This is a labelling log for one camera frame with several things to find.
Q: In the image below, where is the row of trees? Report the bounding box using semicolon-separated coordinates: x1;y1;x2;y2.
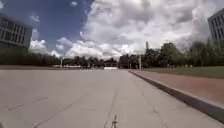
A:
0;39;224;70

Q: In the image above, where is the robot's own part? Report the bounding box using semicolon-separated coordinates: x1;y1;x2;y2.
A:
111;115;118;128

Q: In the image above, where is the pale pole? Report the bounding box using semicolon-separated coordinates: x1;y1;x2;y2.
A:
138;55;142;70
59;56;64;69

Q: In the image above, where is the dark stone kerb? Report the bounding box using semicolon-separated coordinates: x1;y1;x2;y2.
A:
128;69;224;124

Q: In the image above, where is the tall grey building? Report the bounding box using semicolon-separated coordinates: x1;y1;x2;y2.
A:
207;7;224;49

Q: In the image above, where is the grey concrete paved plaza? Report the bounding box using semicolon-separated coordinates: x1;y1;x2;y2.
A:
0;68;224;128

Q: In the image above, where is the reddish brown paved strip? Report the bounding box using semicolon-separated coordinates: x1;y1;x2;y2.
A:
130;69;224;105

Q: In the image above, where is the grey building with windows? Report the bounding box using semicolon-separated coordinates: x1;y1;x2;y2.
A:
0;14;34;51

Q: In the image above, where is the green grass lawn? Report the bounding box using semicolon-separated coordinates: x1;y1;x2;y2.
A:
143;65;224;80

